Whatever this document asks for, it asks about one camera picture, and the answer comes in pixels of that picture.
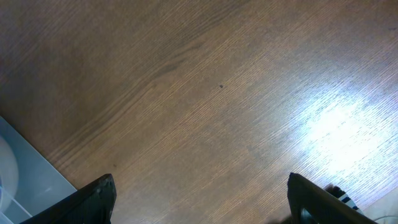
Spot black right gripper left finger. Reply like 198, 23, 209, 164
21, 174, 117, 224

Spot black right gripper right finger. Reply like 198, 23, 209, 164
287, 172, 376, 224

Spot cream large bowl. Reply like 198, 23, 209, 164
0, 135, 19, 214

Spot clear plastic storage container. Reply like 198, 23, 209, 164
1, 118, 76, 223

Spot striped object at table edge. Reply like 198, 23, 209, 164
325, 185, 363, 215

